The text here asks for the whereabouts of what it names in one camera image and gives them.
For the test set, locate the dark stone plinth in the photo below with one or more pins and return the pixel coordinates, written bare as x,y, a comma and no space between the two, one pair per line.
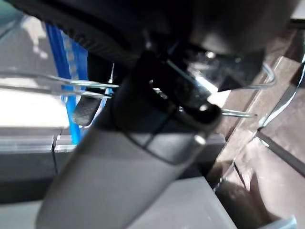
274,179

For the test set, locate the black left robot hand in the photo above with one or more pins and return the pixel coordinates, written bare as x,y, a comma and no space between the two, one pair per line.
107,179

